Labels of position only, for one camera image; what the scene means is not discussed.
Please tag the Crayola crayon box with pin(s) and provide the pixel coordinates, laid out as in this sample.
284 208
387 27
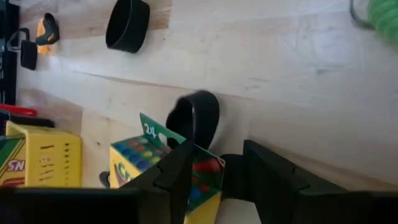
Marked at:
133 155
12 165

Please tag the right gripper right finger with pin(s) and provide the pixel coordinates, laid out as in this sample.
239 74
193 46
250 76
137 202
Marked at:
273 180

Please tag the yellow slotted plastic basket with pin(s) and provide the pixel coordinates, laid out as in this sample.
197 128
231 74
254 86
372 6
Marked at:
53 133

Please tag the black aluminium table frame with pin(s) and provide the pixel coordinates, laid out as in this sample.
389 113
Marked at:
11 77

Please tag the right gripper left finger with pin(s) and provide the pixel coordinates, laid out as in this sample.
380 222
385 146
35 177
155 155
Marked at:
174 174

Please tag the red slotted plastic basket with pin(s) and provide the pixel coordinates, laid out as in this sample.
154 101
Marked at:
18 110

